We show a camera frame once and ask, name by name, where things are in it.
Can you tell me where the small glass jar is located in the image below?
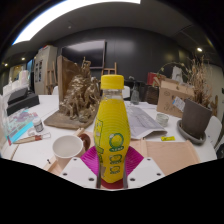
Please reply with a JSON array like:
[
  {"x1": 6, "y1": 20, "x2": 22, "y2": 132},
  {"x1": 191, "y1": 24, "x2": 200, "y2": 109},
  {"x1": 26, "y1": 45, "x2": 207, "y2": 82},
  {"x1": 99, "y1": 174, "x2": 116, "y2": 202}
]
[{"x1": 155, "y1": 112, "x2": 170, "y2": 128}]

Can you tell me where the folded newspaper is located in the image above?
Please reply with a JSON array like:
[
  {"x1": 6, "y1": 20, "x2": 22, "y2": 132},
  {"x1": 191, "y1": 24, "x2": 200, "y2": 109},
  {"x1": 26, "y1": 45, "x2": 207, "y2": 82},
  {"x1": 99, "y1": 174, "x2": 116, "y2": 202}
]
[{"x1": 124, "y1": 103, "x2": 168, "y2": 140}]

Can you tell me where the yellow drink bottle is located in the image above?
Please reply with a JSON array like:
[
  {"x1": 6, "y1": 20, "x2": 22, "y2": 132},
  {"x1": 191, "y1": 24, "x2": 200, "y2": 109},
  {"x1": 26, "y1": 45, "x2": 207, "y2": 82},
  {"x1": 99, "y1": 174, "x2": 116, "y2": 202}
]
[{"x1": 93, "y1": 74, "x2": 132, "y2": 184}]

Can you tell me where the small yellow tag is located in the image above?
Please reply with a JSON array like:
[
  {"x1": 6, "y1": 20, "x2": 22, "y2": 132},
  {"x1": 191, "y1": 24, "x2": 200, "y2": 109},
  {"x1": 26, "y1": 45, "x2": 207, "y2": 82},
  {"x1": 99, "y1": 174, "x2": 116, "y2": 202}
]
[{"x1": 160, "y1": 135, "x2": 176, "y2": 142}]

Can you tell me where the red box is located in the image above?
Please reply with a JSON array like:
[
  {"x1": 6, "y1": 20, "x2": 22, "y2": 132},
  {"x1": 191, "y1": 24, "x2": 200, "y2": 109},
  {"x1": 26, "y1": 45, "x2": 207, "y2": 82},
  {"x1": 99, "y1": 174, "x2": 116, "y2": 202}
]
[{"x1": 147, "y1": 71, "x2": 158, "y2": 87}]

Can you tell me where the small paint jar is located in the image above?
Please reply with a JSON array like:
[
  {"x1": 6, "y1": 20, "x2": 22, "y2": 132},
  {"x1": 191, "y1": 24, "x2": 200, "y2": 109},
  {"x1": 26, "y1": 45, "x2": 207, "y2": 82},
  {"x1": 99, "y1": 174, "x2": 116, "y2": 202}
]
[{"x1": 32, "y1": 117, "x2": 45, "y2": 133}]

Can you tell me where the white cabinet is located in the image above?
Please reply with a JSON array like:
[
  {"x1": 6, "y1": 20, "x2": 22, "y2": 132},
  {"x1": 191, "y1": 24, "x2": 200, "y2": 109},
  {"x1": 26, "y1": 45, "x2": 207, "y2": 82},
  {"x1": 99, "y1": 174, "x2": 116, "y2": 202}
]
[{"x1": 33, "y1": 44, "x2": 58, "y2": 96}]

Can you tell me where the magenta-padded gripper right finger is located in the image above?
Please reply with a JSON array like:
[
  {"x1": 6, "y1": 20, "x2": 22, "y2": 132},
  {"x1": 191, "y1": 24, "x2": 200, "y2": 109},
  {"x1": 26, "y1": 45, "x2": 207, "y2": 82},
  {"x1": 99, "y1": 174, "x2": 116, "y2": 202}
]
[{"x1": 122, "y1": 145, "x2": 166, "y2": 190}]

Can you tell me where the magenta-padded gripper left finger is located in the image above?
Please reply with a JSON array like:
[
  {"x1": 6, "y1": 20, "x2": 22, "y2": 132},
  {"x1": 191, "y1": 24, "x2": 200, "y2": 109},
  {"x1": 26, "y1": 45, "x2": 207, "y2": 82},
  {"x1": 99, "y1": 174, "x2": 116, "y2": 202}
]
[{"x1": 59, "y1": 145, "x2": 103, "y2": 190}]

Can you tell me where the black wall screen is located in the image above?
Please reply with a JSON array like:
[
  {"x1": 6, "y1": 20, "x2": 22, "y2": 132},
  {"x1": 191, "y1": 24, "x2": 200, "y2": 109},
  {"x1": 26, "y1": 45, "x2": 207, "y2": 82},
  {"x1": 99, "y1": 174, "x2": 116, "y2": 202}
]
[{"x1": 60, "y1": 39, "x2": 107, "y2": 70}]

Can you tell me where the brown clay relief sculpture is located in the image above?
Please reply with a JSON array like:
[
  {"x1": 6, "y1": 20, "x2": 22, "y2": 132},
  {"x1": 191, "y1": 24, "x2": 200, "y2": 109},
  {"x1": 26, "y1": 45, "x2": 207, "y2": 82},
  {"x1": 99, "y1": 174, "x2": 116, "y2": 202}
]
[{"x1": 43, "y1": 54, "x2": 103, "y2": 131}]

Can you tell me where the long ceiling light strip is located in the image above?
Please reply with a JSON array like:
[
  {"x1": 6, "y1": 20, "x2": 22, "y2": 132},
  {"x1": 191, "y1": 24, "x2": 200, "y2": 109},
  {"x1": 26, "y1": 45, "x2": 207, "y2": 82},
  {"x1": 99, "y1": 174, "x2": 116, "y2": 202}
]
[{"x1": 12, "y1": 0, "x2": 142, "y2": 46}]

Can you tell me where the grey plant saucer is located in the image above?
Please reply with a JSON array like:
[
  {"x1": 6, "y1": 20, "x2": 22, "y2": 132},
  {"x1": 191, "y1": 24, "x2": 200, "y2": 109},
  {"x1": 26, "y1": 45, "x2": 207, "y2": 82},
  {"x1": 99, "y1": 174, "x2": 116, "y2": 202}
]
[{"x1": 176, "y1": 119, "x2": 208, "y2": 146}]

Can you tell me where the black box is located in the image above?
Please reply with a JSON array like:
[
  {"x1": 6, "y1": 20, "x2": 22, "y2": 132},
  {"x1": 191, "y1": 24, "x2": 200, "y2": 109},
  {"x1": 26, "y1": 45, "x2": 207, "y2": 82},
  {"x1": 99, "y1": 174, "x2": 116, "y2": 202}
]
[{"x1": 6, "y1": 87, "x2": 40, "y2": 117}]

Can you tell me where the clear bottle with dark cap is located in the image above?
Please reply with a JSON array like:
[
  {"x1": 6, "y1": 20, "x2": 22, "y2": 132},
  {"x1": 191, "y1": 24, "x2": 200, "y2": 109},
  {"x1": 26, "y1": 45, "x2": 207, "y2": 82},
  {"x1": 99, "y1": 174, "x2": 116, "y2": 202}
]
[{"x1": 130, "y1": 83, "x2": 141, "y2": 106}]

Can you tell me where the red-handled brush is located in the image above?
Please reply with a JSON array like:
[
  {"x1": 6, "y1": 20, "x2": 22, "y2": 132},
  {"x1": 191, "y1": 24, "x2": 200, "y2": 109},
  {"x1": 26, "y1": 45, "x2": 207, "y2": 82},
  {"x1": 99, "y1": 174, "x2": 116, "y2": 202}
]
[{"x1": 13, "y1": 131, "x2": 53, "y2": 145}]

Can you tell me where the colourful printed sheet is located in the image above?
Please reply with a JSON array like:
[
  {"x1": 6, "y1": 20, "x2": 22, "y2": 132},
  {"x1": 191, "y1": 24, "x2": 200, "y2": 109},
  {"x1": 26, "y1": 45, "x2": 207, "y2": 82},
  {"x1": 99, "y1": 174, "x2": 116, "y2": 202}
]
[{"x1": 4, "y1": 107, "x2": 39, "y2": 146}]

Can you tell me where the beige spotted mug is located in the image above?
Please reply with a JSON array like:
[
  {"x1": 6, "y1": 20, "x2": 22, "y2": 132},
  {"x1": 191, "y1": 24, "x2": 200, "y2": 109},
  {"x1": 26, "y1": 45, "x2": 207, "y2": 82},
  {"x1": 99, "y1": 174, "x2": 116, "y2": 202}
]
[{"x1": 52, "y1": 132, "x2": 92, "y2": 171}]

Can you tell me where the white chair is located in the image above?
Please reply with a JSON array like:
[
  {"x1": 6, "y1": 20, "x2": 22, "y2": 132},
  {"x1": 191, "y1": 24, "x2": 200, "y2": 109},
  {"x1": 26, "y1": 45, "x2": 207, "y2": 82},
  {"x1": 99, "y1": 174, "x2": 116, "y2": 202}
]
[
  {"x1": 204, "y1": 114, "x2": 223, "y2": 148},
  {"x1": 121, "y1": 84, "x2": 132, "y2": 99}
]

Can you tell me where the white plaster statue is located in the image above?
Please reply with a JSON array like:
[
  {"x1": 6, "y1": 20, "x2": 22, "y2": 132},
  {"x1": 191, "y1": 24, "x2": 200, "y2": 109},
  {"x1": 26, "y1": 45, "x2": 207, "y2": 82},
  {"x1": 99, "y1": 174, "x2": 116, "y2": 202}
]
[{"x1": 171, "y1": 65, "x2": 184, "y2": 84}]

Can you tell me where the wooden easel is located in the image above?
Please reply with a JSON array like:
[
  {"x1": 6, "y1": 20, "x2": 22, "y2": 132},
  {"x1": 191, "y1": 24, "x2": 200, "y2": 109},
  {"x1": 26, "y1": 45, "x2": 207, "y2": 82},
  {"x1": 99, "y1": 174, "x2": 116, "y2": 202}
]
[
  {"x1": 100, "y1": 62, "x2": 118, "y2": 77},
  {"x1": 46, "y1": 61, "x2": 58, "y2": 95}
]

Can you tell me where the cardboard box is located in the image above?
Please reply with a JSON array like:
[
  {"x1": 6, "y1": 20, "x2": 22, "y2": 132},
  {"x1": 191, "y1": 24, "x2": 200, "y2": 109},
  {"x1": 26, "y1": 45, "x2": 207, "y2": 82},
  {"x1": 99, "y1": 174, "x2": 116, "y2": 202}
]
[{"x1": 156, "y1": 78, "x2": 196, "y2": 118}]

